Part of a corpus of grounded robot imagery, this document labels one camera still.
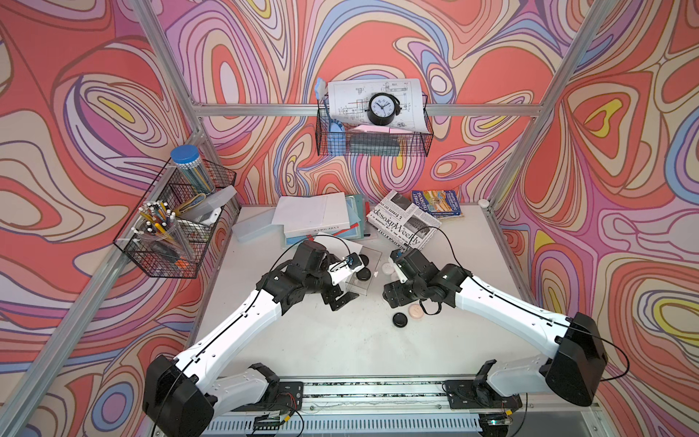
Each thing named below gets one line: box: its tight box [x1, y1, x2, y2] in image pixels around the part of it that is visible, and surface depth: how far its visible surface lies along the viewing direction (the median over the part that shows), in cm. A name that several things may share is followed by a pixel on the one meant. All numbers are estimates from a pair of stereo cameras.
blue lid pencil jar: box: [170, 144, 216, 196], surface depth 74 cm
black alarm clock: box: [364, 91, 403, 127], surface depth 81 cm
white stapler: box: [199, 207, 223, 226], surface depth 73 cm
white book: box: [271, 192, 352, 238], surface depth 113 cm
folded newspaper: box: [365, 189, 443, 253], surface depth 107 cm
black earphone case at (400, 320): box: [392, 312, 408, 328], surface depth 88 cm
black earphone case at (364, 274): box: [355, 266, 372, 282], surface depth 88 cm
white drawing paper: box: [327, 78, 430, 133], surface depth 86 cm
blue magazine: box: [411, 190, 465, 219], surface depth 117 cm
